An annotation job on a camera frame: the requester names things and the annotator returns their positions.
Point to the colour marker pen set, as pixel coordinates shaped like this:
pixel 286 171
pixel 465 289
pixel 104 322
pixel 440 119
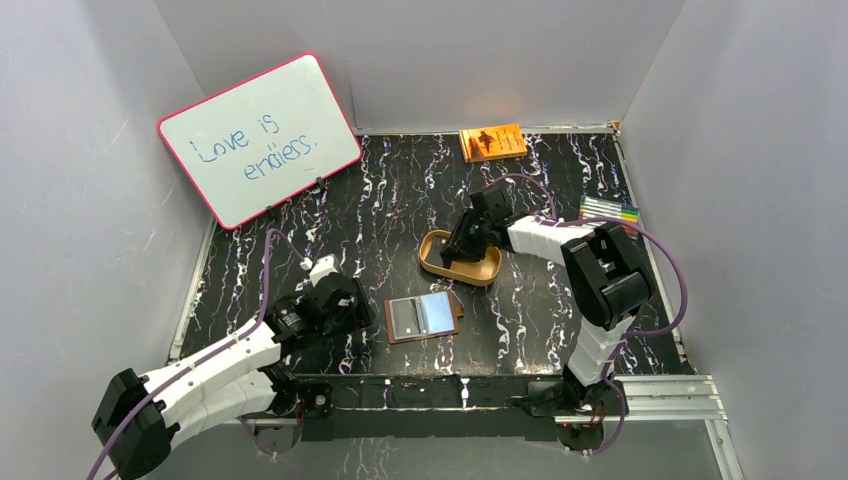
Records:
pixel 591 207

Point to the brown leather card holder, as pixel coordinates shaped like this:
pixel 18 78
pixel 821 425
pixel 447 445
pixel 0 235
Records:
pixel 422 317

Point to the pink framed whiteboard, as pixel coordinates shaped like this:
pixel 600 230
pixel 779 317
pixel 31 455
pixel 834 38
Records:
pixel 262 141

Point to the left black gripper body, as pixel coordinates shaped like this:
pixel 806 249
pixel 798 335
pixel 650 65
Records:
pixel 354 302

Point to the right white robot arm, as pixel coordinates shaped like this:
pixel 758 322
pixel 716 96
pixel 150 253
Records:
pixel 608 279

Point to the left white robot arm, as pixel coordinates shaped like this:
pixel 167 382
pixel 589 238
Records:
pixel 142 418

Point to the orange book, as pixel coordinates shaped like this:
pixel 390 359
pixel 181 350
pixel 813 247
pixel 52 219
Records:
pixel 492 143

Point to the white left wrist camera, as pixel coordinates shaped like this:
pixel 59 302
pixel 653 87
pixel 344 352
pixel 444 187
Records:
pixel 320 268

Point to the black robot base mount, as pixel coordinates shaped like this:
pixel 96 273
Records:
pixel 335 407

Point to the aluminium rail frame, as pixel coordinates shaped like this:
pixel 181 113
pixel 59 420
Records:
pixel 666 398

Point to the gold oval tin tray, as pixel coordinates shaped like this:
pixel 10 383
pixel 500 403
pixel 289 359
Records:
pixel 480 273

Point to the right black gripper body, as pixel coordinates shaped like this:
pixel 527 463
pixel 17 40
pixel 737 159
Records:
pixel 469 236

